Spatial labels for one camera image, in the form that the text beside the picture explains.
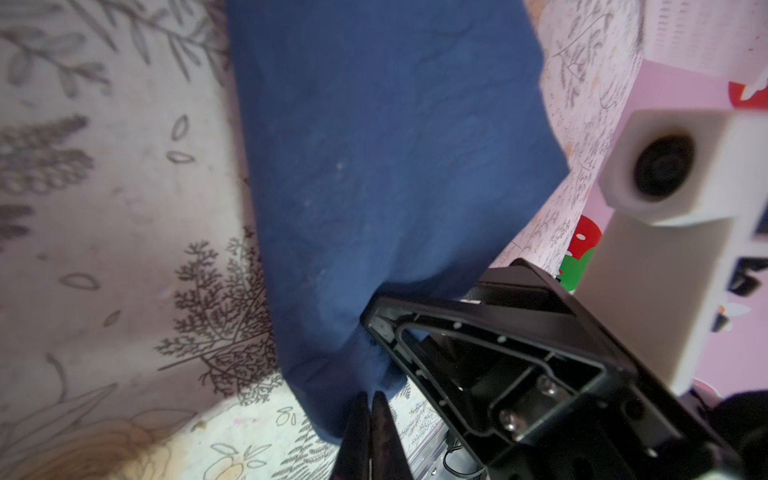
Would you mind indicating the blue paper napkin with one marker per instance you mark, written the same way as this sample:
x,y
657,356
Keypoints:
x,y
393,146

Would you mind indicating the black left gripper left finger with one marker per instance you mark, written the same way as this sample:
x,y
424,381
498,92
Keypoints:
x,y
353,457

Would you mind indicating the white plastic basket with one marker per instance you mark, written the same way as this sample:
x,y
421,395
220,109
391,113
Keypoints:
x,y
726,39

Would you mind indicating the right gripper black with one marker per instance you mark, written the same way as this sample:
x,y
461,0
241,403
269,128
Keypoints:
x,y
535,388

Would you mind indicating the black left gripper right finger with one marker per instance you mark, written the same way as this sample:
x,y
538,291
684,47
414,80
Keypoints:
x,y
388,458

